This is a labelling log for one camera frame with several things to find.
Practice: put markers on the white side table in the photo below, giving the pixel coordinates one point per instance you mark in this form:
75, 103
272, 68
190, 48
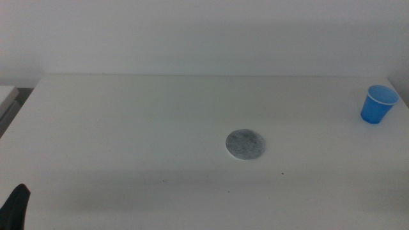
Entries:
5, 96

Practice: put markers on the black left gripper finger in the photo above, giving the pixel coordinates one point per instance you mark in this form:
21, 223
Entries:
14, 207

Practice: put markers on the blue plastic cup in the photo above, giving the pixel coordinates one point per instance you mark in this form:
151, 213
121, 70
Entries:
374, 110

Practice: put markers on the round grey cup mat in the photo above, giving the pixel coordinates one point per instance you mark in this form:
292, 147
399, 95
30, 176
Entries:
245, 144

